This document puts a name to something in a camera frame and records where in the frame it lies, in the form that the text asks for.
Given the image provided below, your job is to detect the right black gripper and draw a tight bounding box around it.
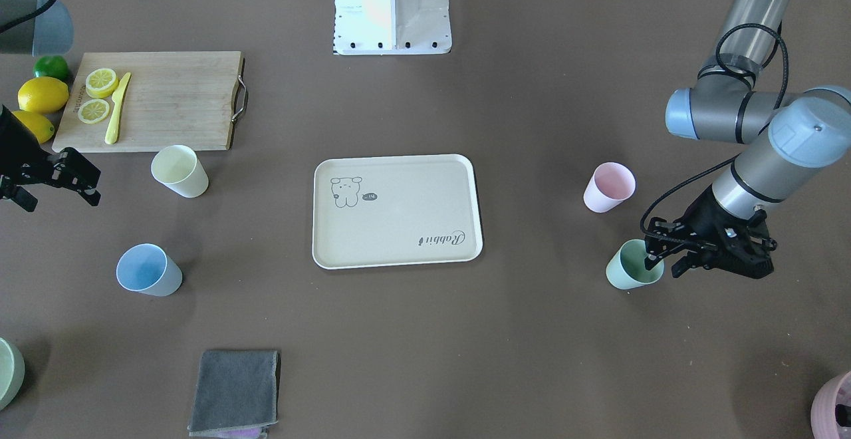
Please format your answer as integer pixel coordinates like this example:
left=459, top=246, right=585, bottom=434
left=1, top=106, right=101, bottom=212

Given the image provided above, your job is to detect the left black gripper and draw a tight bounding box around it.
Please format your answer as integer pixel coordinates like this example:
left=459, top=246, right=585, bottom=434
left=644, top=188, right=777, bottom=279

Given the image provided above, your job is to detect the green plastic cup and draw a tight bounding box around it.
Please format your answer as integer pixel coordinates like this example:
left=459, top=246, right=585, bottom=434
left=605, top=239, right=665, bottom=290

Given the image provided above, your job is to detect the blue plastic cup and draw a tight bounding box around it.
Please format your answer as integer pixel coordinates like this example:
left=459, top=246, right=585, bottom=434
left=116, top=244, right=183, bottom=297

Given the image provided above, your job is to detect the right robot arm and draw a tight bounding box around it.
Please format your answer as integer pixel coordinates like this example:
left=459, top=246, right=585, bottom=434
left=1, top=0, right=100, bottom=212

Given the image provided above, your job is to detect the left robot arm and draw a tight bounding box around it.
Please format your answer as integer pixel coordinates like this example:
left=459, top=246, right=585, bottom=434
left=640, top=0, right=850, bottom=279

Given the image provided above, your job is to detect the cream rabbit serving tray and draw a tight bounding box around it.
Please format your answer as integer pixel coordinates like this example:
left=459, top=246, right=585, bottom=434
left=311, top=154, right=483, bottom=270

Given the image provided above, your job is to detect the lower whole lemon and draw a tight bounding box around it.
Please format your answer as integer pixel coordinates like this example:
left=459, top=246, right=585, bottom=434
left=12, top=110, right=55, bottom=144

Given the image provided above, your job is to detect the whole lemon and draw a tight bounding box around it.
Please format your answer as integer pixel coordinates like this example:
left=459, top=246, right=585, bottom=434
left=12, top=110, right=55, bottom=144
left=17, top=77, right=70, bottom=114

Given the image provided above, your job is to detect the yellow plastic knife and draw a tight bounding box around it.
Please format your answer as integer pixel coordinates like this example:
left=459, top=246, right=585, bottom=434
left=104, top=72, right=132, bottom=145

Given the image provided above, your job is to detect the lower lemon slice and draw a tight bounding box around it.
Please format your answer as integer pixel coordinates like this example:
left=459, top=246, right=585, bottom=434
left=76, top=99, right=110, bottom=124

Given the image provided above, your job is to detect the lemon slice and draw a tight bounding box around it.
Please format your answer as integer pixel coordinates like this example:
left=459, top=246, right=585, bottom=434
left=76, top=99, right=110, bottom=124
left=84, top=67, right=120, bottom=99

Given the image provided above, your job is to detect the upper whole lemon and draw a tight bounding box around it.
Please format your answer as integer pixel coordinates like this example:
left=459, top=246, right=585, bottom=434
left=17, top=77, right=70, bottom=114

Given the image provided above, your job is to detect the upper lemon slice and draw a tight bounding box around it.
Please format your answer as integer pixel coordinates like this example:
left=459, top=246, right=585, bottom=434
left=84, top=67, right=120, bottom=99

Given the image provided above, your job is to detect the pink plastic cup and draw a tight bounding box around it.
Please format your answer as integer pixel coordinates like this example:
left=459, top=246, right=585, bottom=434
left=583, top=162, right=636, bottom=214

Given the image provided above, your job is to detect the green lime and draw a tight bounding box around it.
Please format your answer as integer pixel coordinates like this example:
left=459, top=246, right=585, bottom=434
left=33, top=55, right=70, bottom=82

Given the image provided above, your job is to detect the pale yellow plastic cup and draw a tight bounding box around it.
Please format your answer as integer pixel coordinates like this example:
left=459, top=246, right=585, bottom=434
left=151, top=145, right=209, bottom=198

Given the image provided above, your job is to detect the wooden cutting board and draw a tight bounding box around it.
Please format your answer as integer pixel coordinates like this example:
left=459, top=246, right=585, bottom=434
left=52, top=51, right=247, bottom=153

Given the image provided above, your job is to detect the green bowl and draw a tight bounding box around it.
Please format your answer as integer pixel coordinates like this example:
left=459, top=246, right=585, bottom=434
left=0, top=338, right=25, bottom=410

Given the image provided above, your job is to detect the pink bowl with ice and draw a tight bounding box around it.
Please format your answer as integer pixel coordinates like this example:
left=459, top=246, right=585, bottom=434
left=810, top=372, right=850, bottom=438

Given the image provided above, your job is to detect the grey folded cloth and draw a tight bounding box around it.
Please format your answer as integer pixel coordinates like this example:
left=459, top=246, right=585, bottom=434
left=187, top=349, right=279, bottom=438

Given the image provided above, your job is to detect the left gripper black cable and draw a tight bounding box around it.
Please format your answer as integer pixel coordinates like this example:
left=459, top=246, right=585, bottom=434
left=640, top=23, right=798, bottom=240

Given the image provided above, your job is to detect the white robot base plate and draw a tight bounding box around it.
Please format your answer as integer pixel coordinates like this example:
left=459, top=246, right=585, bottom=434
left=332, top=0, right=453, bottom=55

